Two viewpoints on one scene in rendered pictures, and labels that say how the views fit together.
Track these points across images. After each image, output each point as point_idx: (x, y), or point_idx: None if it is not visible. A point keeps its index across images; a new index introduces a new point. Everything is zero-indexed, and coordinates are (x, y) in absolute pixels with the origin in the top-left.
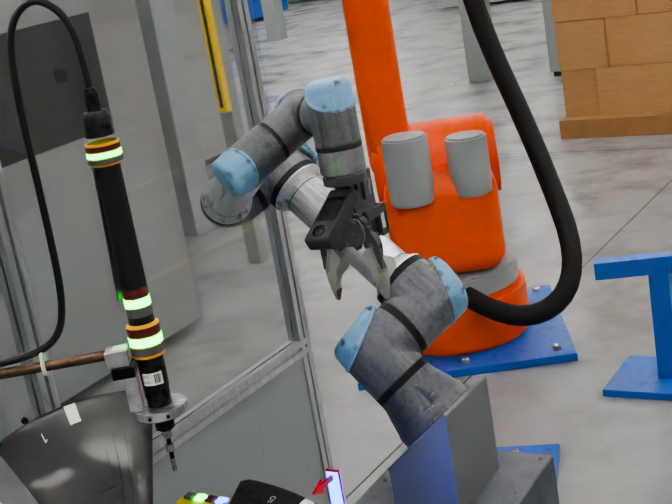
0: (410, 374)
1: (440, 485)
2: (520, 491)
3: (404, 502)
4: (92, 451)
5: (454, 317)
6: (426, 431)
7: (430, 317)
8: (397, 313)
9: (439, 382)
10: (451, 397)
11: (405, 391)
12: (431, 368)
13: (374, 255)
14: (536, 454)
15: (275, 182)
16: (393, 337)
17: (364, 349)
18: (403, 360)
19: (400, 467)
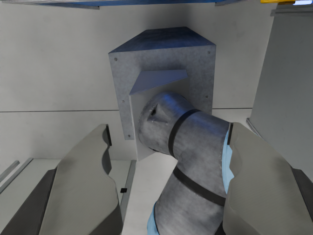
0: (173, 131)
1: (149, 75)
2: (121, 103)
3: (178, 70)
4: None
5: (156, 201)
6: (149, 88)
7: (166, 192)
8: (196, 189)
9: (151, 134)
10: (140, 123)
11: (174, 116)
12: (164, 147)
13: (45, 214)
14: (133, 139)
15: None
16: (193, 160)
17: (219, 138)
18: (180, 141)
19: (178, 77)
